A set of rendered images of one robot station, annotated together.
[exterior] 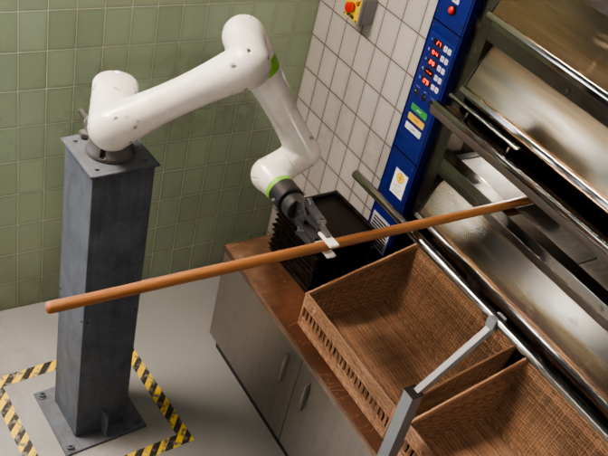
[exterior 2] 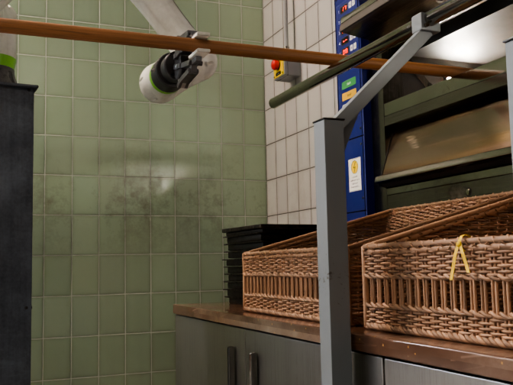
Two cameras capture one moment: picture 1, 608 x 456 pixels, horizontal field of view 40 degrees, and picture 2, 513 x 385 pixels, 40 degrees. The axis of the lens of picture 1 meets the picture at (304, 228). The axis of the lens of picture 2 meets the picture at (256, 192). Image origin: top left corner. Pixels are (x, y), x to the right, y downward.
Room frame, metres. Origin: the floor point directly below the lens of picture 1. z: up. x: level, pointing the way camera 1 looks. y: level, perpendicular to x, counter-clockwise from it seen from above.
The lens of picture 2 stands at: (0.45, -0.64, 0.70)
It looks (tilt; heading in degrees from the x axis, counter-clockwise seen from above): 6 degrees up; 17
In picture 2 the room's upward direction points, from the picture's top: 1 degrees counter-clockwise
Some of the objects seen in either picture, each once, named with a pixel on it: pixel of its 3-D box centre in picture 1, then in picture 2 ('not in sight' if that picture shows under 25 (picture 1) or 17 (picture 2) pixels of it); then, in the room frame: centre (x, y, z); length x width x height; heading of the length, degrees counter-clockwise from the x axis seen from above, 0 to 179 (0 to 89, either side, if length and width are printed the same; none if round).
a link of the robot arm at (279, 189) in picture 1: (288, 196); (172, 72); (2.06, 0.07, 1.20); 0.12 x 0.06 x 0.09; 130
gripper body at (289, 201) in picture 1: (299, 211); (179, 64); (2.01, 0.03, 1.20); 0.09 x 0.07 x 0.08; 40
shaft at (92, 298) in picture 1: (344, 241); (223, 48); (1.92, -0.12, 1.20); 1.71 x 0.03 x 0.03; 130
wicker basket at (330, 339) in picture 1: (403, 333); (374, 254); (2.14, -0.42, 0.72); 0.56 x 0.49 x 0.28; 40
